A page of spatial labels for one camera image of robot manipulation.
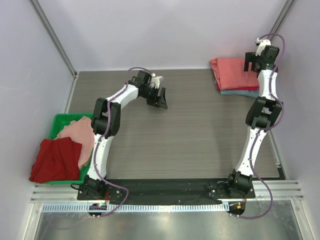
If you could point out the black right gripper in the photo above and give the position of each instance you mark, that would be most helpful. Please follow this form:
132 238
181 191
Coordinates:
249 60

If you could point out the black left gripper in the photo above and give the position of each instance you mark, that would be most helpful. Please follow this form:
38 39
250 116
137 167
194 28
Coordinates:
155 102

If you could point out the coral pink t shirt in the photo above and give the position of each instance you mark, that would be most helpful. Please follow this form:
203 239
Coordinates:
229 73

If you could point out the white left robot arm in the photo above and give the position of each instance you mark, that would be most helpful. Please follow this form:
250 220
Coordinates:
106 122

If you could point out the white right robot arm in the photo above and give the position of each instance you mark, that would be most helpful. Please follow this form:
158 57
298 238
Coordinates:
260 118

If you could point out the folded magenta t shirt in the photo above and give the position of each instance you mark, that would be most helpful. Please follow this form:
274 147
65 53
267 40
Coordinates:
246 88

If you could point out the folded grey-blue t shirt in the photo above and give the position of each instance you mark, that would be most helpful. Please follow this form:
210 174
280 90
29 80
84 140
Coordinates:
241 92

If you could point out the pale pink t shirt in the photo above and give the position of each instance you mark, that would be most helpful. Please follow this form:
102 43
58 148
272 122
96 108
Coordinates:
82 133

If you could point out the green plastic bin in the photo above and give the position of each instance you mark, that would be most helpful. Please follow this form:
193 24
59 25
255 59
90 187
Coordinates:
59 122

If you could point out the dark red t shirt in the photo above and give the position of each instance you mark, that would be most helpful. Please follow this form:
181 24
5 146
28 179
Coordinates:
57 160

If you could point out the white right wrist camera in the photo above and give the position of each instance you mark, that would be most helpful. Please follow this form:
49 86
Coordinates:
261 44

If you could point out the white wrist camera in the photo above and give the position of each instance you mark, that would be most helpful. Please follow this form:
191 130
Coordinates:
261 44
156 80

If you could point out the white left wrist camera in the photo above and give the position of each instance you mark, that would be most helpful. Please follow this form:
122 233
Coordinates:
156 80

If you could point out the right aluminium corner post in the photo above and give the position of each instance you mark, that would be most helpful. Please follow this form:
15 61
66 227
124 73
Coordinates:
282 16

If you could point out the aluminium corner post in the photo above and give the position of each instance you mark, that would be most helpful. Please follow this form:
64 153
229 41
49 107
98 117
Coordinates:
53 36
282 16

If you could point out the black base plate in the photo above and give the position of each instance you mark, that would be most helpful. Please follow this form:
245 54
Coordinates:
163 192

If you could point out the slotted cable duct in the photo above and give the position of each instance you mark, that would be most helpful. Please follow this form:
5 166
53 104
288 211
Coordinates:
100 208

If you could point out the aluminium frame rail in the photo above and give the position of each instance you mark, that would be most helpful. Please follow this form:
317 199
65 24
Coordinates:
282 190

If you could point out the left aluminium corner post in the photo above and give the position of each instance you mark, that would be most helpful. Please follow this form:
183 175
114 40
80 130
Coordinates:
53 36

